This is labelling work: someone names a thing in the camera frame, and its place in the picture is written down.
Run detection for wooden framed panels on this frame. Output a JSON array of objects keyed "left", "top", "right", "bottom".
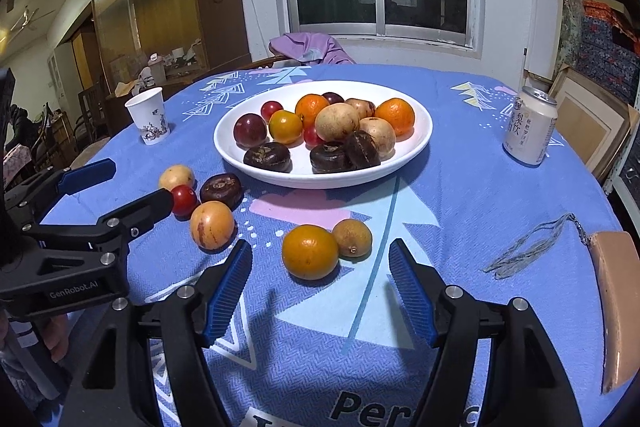
[{"left": 547, "top": 64, "right": 640, "bottom": 182}]

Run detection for white oval plate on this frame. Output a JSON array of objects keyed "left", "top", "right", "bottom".
[{"left": 213, "top": 81, "right": 433, "bottom": 190}]

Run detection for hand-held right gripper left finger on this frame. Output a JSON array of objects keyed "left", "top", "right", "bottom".
[{"left": 59, "top": 238, "right": 254, "bottom": 427}]

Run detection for purple garment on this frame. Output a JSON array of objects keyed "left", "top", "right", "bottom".
[{"left": 269, "top": 32, "right": 357, "bottom": 66}]

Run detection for person's left hand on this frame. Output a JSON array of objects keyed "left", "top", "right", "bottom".
[{"left": 40, "top": 313, "right": 71, "bottom": 362}]

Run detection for dark red plum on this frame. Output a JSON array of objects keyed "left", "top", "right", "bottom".
[{"left": 233, "top": 113, "right": 266, "bottom": 146}]

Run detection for pale drink can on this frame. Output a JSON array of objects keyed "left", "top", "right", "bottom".
[{"left": 502, "top": 86, "right": 558, "bottom": 166}]

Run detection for stack of patterned fabric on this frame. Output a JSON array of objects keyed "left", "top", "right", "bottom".
[{"left": 575, "top": 0, "right": 640, "bottom": 88}]

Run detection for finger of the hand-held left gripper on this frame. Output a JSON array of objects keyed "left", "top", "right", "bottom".
[
  {"left": 34, "top": 188, "right": 174, "bottom": 259},
  {"left": 9, "top": 158, "right": 117, "bottom": 229}
]

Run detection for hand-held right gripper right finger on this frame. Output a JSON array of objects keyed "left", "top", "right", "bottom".
[{"left": 388, "top": 238, "right": 583, "bottom": 427}]

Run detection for large tan round fruit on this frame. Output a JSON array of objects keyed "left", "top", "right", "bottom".
[{"left": 314, "top": 103, "right": 361, "bottom": 142}]

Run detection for white paper cup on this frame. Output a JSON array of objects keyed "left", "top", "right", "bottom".
[{"left": 124, "top": 87, "right": 170, "bottom": 146}]

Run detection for small yellow tan fruit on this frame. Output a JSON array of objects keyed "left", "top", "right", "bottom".
[{"left": 158, "top": 164, "right": 195, "bottom": 192}]

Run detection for dark brown water chestnut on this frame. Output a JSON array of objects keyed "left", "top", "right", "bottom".
[
  {"left": 243, "top": 142, "right": 292, "bottom": 173},
  {"left": 309, "top": 141, "right": 353, "bottom": 174},
  {"left": 200, "top": 173, "right": 245, "bottom": 210},
  {"left": 343, "top": 130, "right": 382, "bottom": 170}
]

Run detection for grey tassel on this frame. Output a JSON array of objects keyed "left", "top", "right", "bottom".
[{"left": 482, "top": 213, "right": 591, "bottom": 280}]

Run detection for wooden chair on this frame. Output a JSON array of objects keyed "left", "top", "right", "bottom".
[{"left": 192, "top": 54, "right": 281, "bottom": 84}]

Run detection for peach coloured round fruit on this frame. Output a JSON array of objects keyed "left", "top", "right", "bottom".
[{"left": 190, "top": 201, "right": 235, "bottom": 251}]

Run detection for blue patterned tablecloth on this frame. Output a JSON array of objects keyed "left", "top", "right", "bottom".
[{"left": 37, "top": 64, "right": 623, "bottom": 427}]

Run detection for small brown tan fruit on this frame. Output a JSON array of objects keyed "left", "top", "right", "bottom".
[{"left": 332, "top": 218, "right": 373, "bottom": 259}]

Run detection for patterned upright panel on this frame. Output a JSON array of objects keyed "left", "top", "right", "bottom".
[{"left": 560, "top": 0, "right": 586, "bottom": 68}]

